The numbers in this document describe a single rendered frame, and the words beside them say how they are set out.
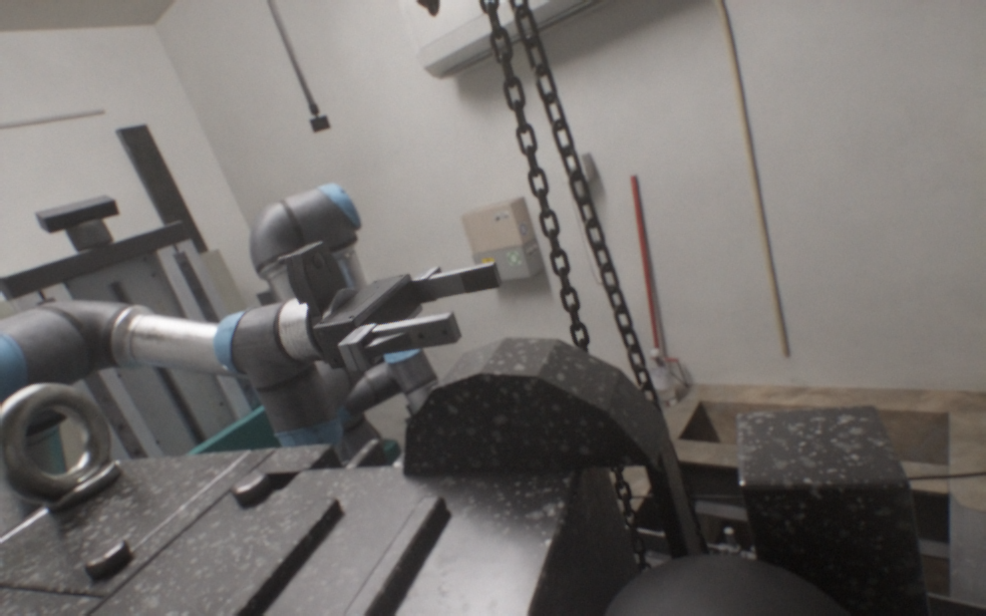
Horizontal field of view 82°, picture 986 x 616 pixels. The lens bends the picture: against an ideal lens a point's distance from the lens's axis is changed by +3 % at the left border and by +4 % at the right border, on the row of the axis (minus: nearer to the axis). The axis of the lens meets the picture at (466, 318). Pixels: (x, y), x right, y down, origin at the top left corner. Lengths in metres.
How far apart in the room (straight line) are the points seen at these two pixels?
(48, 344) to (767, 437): 0.84
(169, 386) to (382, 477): 1.18
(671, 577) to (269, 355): 0.54
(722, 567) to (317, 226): 1.12
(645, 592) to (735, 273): 1.85
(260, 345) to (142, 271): 0.77
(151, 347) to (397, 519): 0.73
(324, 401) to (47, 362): 0.37
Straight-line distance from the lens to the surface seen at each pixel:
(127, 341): 0.94
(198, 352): 0.88
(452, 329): 0.48
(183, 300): 1.38
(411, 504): 0.22
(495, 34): 0.49
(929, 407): 2.02
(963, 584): 1.52
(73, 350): 0.93
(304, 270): 0.59
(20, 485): 0.40
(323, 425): 0.70
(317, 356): 0.63
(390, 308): 0.59
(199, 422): 1.44
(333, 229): 1.24
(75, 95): 3.62
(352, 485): 0.25
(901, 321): 2.00
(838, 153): 1.85
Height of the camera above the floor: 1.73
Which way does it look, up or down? 16 degrees down
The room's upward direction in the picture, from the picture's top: 20 degrees counter-clockwise
